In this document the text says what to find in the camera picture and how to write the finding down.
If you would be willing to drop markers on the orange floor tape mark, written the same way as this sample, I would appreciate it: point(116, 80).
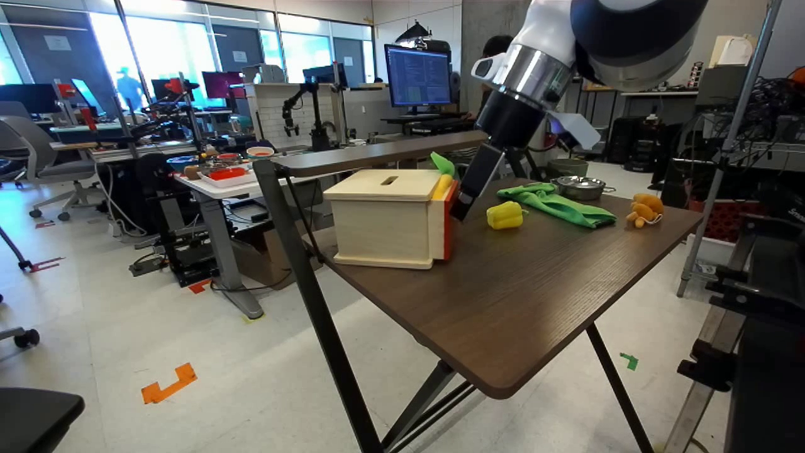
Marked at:
point(167, 386)

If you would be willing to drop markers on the small steel pot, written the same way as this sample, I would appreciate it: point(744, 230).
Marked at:
point(580, 188)

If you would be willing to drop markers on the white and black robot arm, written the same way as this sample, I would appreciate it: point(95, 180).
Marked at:
point(545, 40)

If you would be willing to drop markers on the black equipment rack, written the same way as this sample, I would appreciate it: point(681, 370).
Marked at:
point(756, 335)

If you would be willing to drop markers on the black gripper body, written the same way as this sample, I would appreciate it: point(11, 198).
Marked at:
point(483, 172)

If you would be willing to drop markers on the light wooden box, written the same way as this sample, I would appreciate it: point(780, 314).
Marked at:
point(382, 223)

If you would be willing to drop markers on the green plastic toy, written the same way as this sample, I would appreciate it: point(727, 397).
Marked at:
point(442, 164)

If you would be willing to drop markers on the black slanted metal leg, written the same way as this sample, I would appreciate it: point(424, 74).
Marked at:
point(315, 304)

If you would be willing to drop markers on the orange plush toy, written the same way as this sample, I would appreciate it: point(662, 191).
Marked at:
point(644, 211)

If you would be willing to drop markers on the long grey table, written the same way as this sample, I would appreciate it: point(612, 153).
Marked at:
point(378, 155)

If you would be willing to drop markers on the black background robot arm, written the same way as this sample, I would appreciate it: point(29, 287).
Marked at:
point(312, 114)

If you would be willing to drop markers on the white desk with grey leg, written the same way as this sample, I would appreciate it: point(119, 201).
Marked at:
point(218, 217)

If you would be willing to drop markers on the yellow toy bell pepper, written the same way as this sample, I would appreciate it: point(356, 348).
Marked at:
point(505, 214)

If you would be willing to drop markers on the black table frame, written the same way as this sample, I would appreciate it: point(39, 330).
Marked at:
point(612, 382)

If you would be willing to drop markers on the red tray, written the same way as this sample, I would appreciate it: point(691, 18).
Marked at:
point(228, 172)

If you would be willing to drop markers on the green cloth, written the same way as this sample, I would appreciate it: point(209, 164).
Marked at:
point(558, 204)

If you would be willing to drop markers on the grey office chair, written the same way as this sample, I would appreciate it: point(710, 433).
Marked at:
point(39, 155)

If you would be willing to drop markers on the computer monitor with blue screen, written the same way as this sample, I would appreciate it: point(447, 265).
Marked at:
point(419, 76)

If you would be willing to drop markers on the cardboard box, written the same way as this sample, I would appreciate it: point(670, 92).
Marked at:
point(273, 252)

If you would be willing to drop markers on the grey metal pole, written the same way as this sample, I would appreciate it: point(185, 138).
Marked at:
point(734, 134)

